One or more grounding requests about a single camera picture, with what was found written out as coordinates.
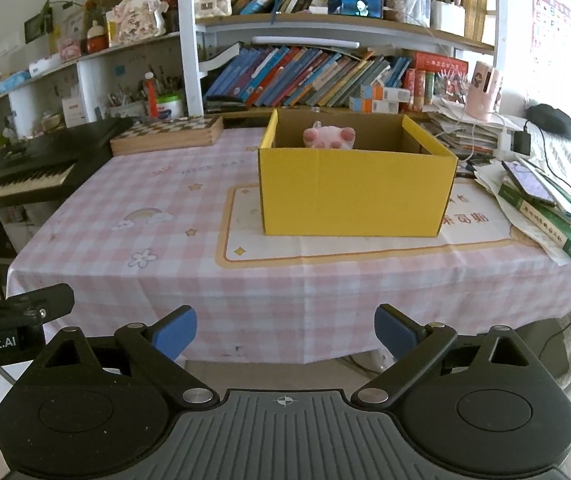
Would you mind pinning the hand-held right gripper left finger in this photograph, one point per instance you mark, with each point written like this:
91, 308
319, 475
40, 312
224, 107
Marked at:
175, 330

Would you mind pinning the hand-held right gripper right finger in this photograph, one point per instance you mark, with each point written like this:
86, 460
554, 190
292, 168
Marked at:
395, 330

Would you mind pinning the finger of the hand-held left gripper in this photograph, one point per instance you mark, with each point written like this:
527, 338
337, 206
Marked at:
40, 305

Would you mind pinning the yellow cardboard box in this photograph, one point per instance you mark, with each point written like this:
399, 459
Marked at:
345, 195

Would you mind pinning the pink pig plush toy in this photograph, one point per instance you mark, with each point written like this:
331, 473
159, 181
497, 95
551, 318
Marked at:
328, 137

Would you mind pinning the desktop with pink checked tablecloth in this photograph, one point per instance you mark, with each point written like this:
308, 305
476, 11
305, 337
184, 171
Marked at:
165, 260

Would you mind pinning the black electronic keyboard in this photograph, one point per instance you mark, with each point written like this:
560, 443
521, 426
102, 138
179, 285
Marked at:
40, 160

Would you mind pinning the thick green book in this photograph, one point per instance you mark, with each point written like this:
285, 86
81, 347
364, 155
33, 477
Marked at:
540, 225

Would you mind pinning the pile of loose papers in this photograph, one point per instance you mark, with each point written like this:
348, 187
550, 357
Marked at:
488, 175

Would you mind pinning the wooden chessboard box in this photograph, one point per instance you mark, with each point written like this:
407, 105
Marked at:
165, 142

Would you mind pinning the white carton with red label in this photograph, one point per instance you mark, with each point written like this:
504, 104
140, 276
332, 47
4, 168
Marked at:
75, 112

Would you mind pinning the smartphone with lit screen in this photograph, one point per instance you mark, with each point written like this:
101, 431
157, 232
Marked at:
528, 182

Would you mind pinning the blue tissue pack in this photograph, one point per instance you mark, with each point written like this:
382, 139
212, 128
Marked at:
12, 82

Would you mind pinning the stack of magazines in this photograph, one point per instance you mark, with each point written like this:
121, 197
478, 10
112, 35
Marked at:
445, 130

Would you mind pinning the white pen holder with pens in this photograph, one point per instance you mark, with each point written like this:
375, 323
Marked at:
128, 110

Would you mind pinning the white power strip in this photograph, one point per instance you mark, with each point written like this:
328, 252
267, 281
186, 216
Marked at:
504, 145

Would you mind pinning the white jar with green lid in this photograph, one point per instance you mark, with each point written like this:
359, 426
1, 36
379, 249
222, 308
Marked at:
171, 109

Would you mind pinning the orange white carton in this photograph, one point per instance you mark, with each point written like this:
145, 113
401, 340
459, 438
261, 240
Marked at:
390, 94
373, 106

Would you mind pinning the black charger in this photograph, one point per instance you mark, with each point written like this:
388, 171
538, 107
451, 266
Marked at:
522, 142

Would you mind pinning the black stapler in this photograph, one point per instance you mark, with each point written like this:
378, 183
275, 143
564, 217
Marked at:
225, 106

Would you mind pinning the bundle of coloured pens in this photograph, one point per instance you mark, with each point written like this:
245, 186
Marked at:
453, 87

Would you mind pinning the pink pen holder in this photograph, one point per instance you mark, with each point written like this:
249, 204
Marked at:
483, 95

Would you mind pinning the pink box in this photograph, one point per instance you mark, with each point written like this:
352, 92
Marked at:
70, 50

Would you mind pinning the black hat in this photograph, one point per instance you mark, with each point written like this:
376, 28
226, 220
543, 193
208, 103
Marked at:
558, 122

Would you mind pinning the row of red books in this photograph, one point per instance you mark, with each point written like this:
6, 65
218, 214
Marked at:
435, 65

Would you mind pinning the red white figurine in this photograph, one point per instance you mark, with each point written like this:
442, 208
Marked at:
96, 40

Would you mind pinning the row of colourful books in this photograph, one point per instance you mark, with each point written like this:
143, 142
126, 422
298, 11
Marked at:
290, 77

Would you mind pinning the white bookshelf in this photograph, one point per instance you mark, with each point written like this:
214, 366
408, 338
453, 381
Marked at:
188, 35

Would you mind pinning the pink floral pig ornament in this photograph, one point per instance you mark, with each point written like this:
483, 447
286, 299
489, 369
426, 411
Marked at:
138, 20

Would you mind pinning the white light bar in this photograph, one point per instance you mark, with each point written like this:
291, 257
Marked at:
305, 42

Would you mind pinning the white square pen holder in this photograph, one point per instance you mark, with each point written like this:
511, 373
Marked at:
448, 20

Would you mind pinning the clear pen holder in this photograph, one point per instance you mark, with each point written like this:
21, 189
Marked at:
418, 10

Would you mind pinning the smartphone playing video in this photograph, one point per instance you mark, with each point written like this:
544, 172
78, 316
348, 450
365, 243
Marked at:
355, 6

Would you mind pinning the stack of yellow booklets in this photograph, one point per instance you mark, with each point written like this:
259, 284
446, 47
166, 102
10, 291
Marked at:
475, 5

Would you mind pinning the white wall socket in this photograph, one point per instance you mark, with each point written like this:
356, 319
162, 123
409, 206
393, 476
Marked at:
10, 46

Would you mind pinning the small black photo frame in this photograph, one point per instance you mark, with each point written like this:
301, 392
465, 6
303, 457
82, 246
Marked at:
39, 27

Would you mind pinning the pink alphabet wall poster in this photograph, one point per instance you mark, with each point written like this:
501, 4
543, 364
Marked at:
555, 35

